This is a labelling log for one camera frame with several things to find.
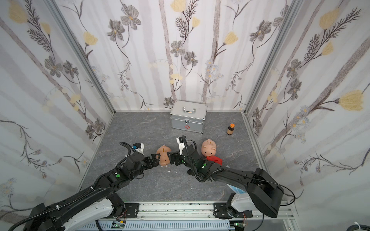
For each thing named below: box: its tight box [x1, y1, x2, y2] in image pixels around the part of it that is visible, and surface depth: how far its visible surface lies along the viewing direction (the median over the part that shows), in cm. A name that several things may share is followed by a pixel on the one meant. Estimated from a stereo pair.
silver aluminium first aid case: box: [170, 100, 208, 135], surface depth 103 cm
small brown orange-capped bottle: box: [226, 123, 236, 135], surface depth 103 cm
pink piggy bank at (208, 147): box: [201, 138, 217, 157], surface depth 90 cm
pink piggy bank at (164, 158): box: [156, 145, 172, 167], surface depth 88 cm
